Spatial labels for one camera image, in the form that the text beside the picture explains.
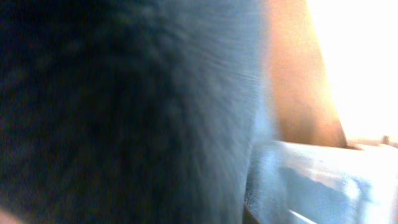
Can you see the dark blue jeans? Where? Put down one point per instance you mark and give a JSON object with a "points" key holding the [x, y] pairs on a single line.
{"points": [[129, 111]]}

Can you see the clear plastic storage bin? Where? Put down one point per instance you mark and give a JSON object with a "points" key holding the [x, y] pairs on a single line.
{"points": [[300, 183]]}

